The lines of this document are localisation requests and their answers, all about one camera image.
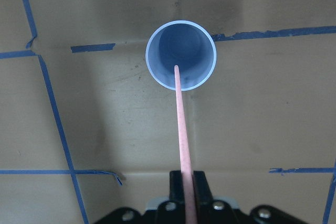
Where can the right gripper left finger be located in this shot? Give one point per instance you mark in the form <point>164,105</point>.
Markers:
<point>176,194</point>

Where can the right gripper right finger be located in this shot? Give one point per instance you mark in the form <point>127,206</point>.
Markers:
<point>202,192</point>

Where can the blue plastic cup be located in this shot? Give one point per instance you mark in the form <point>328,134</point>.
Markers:
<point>184,44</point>

